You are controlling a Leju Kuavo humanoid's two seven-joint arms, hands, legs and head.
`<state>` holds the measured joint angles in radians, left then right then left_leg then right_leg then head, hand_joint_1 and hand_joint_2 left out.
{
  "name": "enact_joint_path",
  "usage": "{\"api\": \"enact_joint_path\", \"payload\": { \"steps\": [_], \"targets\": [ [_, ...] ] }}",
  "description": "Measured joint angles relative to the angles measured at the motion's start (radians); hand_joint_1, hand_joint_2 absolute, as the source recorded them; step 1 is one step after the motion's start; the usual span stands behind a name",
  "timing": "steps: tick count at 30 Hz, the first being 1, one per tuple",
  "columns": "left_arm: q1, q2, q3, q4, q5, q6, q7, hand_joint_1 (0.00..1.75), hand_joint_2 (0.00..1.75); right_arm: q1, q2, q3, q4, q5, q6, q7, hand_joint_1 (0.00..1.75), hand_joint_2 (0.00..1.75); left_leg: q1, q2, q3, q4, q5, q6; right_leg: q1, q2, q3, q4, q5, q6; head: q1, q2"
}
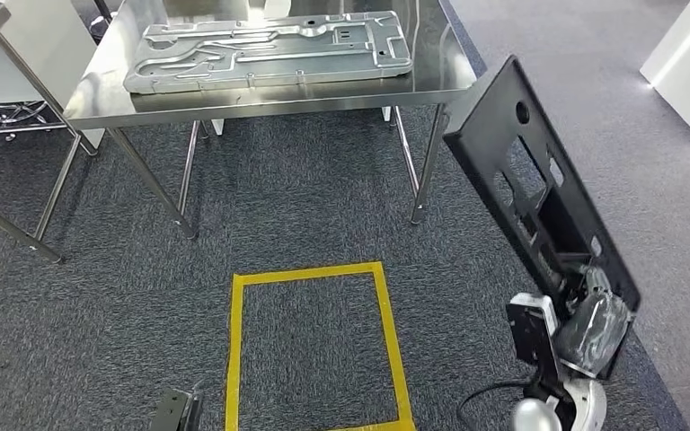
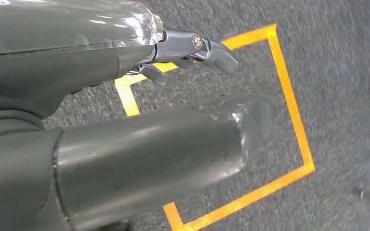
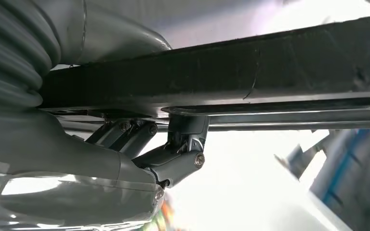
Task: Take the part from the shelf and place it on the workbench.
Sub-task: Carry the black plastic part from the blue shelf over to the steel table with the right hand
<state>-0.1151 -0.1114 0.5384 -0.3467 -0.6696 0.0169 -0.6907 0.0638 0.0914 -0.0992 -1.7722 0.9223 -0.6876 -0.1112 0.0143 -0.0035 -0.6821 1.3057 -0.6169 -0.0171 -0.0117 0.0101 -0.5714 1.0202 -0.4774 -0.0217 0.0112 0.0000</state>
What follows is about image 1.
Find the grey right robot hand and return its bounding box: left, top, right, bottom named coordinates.
left=552, top=252, right=633, bottom=379

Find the black plastic frame part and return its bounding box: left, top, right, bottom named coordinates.
left=441, top=55, right=642, bottom=381

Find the steel workbench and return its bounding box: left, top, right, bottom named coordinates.
left=62, top=0, right=478, bottom=242

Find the silver stamped metal plate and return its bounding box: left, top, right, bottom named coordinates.
left=122, top=10, right=413, bottom=95

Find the chrome chair base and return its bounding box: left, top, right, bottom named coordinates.
left=0, top=100, right=49, bottom=144

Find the white cabinet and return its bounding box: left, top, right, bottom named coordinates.
left=0, top=0, right=107, bottom=150

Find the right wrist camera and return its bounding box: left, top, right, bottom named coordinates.
left=505, top=292, right=563, bottom=382

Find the black cable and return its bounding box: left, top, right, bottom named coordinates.
left=455, top=380, right=536, bottom=431

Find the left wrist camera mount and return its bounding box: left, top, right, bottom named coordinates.
left=148, top=388, right=203, bottom=431

